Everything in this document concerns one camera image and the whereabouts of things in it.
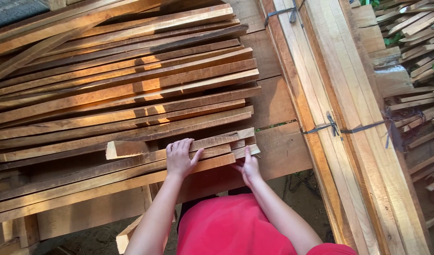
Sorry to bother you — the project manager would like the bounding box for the person's left hand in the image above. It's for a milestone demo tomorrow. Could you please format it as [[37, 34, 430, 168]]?
[[166, 138, 205, 179]]

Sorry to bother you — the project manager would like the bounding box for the long single wood strip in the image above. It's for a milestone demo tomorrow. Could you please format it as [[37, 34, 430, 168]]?
[[0, 143, 233, 205]]

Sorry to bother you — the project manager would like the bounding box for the person's right hand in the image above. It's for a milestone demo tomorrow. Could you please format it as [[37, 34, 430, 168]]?
[[232, 145, 263, 188]]

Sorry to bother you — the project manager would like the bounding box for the grey tarpaulin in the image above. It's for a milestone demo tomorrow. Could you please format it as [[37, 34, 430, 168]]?
[[0, 0, 50, 31]]

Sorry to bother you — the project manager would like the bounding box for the pale wooden offcut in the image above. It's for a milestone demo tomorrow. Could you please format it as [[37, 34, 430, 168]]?
[[116, 212, 179, 255]]

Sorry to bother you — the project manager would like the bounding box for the wooden plank workbench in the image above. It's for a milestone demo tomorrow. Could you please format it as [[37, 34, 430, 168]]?
[[0, 0, 314, 248]]

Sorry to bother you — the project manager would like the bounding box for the short black binding strap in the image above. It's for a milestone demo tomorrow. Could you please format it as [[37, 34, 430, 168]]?
[[263, 0, 305, 28]]

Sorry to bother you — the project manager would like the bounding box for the short pale wooden block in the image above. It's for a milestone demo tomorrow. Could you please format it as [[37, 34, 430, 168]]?
[[105, 140, 151, 160]]

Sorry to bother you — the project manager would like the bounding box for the pile of brown wooden slats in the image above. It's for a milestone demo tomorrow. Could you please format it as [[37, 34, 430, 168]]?
[[0, 0, 262, 227]]

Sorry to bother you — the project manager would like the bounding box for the heap of wooden offcuts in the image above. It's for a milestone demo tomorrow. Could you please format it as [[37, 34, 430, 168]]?
[[374, 0, 434, 228]]

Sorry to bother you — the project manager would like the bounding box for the stack of thick timber blocks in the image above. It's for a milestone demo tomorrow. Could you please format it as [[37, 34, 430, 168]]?
[[351, 4, 415, 99]]

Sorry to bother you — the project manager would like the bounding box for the person's red shirt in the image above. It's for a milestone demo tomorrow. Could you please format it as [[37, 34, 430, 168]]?
[[176, 193, 358, 255]]

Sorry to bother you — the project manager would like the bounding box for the long black binding strap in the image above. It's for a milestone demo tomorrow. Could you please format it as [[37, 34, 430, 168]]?
[[302, 110, 404, 150]]

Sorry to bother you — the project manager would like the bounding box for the pale-ended single wood strip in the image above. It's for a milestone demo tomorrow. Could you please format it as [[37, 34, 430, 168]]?
[[231, 144, 261, 159]]

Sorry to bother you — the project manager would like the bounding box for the tied bundle of long planks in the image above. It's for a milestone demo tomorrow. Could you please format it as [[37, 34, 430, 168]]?
[[259, 0, 434, 255]]

